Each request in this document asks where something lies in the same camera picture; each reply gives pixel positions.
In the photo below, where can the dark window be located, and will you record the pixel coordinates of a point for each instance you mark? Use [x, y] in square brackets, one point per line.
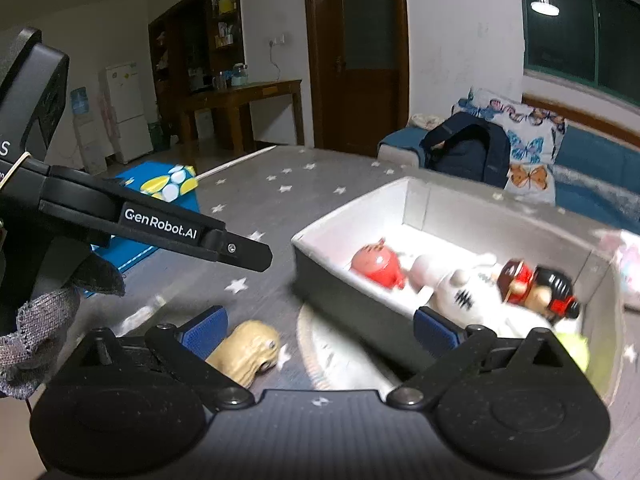
[585, 25]

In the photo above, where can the white plush rabbit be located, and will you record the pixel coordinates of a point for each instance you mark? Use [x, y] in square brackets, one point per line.
[460, 295]

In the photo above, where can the grey star-print tablecloth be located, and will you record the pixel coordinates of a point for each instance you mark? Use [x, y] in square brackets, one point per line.
[260, 200]

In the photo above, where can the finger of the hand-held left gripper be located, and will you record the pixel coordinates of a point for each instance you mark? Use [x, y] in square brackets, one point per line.
[160, 220]

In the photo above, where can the black-haired doll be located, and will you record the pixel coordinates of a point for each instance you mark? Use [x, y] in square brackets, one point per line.
[545, 290]

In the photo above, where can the dark wooden cabinet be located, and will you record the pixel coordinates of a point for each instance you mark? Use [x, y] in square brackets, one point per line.
[190, 35]

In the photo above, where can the white refrigerator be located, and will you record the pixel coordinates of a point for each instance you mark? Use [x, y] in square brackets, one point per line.
[127, 110]

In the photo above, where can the person's left hand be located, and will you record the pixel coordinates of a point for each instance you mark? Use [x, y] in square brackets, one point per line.
[40, 335]

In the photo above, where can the black backpack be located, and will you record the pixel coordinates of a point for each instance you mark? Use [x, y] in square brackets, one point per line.
[470, 150]

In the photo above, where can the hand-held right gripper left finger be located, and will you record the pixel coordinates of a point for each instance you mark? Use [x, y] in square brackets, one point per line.
[202, 335]

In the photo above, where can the beige peanut toy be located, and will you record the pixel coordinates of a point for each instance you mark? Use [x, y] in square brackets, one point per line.
[245, 350]

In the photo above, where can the white wall socket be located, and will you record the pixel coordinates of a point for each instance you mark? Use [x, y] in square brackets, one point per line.
[276, 40]

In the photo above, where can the dark wooden side table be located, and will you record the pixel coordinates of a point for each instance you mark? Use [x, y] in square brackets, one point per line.
[240, 97]

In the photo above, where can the butterfly print pillow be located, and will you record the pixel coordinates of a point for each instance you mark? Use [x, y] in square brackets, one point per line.
[525, 140]

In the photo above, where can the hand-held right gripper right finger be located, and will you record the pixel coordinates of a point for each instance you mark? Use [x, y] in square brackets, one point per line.
[435, 330]

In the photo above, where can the yellow box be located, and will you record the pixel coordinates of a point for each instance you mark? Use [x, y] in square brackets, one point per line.
[226, 5]

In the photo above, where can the brown wooden door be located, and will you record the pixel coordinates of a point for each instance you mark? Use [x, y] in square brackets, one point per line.
[360, 60]

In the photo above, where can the beige cloth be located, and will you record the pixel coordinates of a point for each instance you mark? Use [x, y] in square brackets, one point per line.
[427, 120]

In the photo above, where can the green bin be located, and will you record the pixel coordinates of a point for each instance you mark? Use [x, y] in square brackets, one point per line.
[156, 136]

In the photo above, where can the white cardboard box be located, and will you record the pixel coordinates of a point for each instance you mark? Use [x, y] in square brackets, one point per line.
[340, 260]

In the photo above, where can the red round toy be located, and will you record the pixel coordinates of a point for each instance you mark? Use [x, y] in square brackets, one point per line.
[377, 265]

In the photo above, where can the light blue container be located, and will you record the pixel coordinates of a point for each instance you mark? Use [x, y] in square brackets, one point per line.
[239, 75]

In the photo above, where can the green round toy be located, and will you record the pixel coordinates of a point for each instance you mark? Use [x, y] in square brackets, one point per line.
[575, 355]

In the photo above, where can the water dispenser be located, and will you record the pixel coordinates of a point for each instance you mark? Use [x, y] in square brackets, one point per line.
[85, 120]

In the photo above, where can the blue yellow-dotted tissue box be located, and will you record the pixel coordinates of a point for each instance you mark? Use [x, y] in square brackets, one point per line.
[150, 180]

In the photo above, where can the glass jar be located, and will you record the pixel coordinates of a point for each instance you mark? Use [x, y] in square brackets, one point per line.
[220, 81]

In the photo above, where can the pink tissue pack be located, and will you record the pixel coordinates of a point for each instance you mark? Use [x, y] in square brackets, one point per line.
[627, 270]

